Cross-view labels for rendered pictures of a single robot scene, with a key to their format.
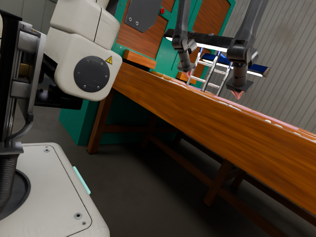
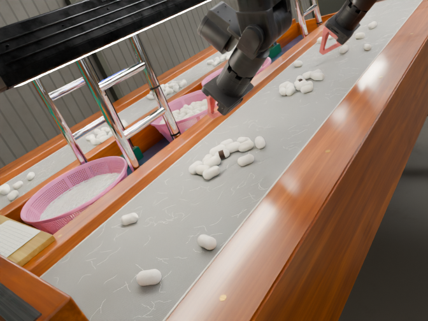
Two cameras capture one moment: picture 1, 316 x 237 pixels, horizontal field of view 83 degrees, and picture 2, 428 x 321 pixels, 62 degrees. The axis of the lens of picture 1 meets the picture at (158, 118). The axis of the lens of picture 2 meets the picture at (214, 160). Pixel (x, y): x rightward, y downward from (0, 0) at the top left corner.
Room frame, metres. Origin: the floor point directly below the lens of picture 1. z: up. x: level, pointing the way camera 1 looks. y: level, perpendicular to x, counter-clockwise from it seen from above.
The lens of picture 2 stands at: (1.18, 0.64, 1.06)
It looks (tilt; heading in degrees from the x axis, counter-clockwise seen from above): 25 degrees down; 276
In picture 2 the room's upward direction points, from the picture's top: 22 degrees counter-clockwise
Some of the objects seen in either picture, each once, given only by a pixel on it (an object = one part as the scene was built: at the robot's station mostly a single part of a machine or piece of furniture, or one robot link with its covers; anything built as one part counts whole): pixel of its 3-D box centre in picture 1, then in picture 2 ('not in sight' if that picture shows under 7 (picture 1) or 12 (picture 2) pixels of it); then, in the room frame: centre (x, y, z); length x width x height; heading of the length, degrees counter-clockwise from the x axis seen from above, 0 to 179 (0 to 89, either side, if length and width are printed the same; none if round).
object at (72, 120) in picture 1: (138, 98); not in sight; (2.00, 0.29, 0.42); 1.36 x 0.55 x 0.84; 139
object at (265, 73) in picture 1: (231, 63); not in sight; (1.70, -0.44, 1.08); 0.62 x 0.08 x 0.07; 49
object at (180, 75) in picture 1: (186, 78); not in sight; (2.04, -0.14, 0.83); 0.30 x 0.06 x 0.07; 139
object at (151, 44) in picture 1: (165, 16); not in sight; (2.00, 0.29, 1.32); 1.36 x 0.55 x 0.95; 139
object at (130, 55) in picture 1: (140, 59); (6, 298); (1.52, 0.30, 0.83); 0.30 x 0.06 x 0.07; 139
